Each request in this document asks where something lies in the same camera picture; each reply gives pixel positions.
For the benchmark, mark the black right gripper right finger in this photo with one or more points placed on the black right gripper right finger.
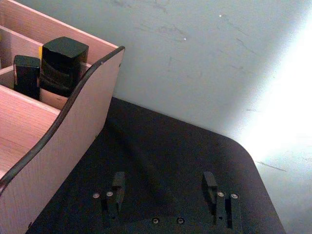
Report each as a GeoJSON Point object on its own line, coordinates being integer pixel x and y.
{"type": "Point", "coordinates": [209, 190]}

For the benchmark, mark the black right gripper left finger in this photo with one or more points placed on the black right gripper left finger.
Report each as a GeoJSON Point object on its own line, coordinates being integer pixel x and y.
{"type": "Point", "coordinates": [118, 187]}

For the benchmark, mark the pale wooden organizer box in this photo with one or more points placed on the pale wooden organizer box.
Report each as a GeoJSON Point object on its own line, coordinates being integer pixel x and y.
{"type": "Point", "coordinates": [80, 136]}

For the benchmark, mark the large black rounded block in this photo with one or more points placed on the large black rounded block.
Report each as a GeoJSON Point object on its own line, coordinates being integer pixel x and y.
{"type": "Point", "coordinates": [62, 65]}

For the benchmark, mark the small black rectangular block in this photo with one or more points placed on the small black rectangular block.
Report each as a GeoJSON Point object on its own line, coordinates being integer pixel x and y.
{"type": "Point", "coordinates": [26, 75]}

